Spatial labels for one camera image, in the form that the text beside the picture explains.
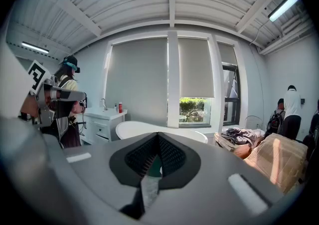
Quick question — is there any black framed window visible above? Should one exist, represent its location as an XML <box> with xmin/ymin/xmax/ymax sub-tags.
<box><xmin>221</xmin><ymin>62</ymin><xmax>241</xmax><ymax>124</ymax></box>

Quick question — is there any white vanity cabinet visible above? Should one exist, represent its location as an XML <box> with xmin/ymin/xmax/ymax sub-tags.
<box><xmin>79</xmin><ymin>107</ymin><xmax>128</xmax><ymax>145</ymax></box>

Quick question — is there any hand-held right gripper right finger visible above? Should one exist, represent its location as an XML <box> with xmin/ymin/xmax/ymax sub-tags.
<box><xmin>159</xmin><ymin>131</ymin><xmax>201</xmax><ymax>190</ymax></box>

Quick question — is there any white bathtub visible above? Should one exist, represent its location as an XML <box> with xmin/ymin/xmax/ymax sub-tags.
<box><xmin>115</xmin><ymin>120</ymin><xmax>209</xmax><ymax>145</ymax></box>

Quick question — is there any grey clothes pile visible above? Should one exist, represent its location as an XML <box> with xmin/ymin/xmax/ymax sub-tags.
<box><xmin>220</xmin><ymin>127</ymin><xmax>262</xmax><ymax>145</ymax></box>

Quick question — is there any glass window pane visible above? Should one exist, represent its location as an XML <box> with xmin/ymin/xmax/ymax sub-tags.
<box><xmin>178</xmin><ymin>97</ymin><xmax>212</xmax><ymax>125</ymax></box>

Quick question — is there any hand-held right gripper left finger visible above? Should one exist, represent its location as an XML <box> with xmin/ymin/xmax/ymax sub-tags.
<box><xmin>109</xmin><ymin>131</ymin><xmax>160</xmax><ymax>188</ymax></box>

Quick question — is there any person's left hand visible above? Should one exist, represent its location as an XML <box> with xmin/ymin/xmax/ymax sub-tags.
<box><xmin>21</xmin><ymin>94</ymin><xmax>56</xmax><ymax>118</ymax></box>

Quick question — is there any flat cardboard box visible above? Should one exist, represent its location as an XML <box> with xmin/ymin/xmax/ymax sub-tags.
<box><xmin>213</xmin><ymin>129</ymin><xmax>266</xmax><ymax>154</ymax></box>

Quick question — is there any narrow roller blind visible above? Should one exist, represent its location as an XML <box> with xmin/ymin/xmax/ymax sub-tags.
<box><xmin>217</xmin><ymin>41</ymin><xmax>238</xmax><ymax>66</ymax></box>

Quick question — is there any ceiling tube light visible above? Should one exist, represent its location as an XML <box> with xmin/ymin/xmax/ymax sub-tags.
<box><xmin>268</xmin><ymin>0</ymin><xmax>302</xmax><ymax>22</ymax></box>
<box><xmin>21</xmin><ymin>41</ymin><xmax>50</xmax><ymax>54</ymax></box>

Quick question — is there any black backpack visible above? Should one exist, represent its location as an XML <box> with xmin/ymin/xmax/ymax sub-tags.
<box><xmin>267</xmin><ymin>111</ymin><xmax>284</xmax><ymax>134</ymax></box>

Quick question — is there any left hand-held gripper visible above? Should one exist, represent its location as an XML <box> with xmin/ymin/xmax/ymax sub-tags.
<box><xmin>26</xmin><ymin>59</ymin><xmax>87</xmax><ymax>128</ymax></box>

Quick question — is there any medium roller blind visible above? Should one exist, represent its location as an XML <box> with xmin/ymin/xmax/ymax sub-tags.
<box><xmin>177</xmin><ymin>37</ymin><xmax>215</xmax><ymax>99</ymax></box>

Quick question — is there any large taped cardboard box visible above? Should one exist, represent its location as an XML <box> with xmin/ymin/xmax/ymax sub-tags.
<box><xmin>243</xmin><ymin>133</ymin><xmax>309</xmax><ymax>195</ymax></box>

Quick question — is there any wide roller blind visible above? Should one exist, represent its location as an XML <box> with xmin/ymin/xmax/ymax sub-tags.
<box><xmin>106</xmin><ymin>37</ymin><xmax>168</xmax><ymax>128</ymax></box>

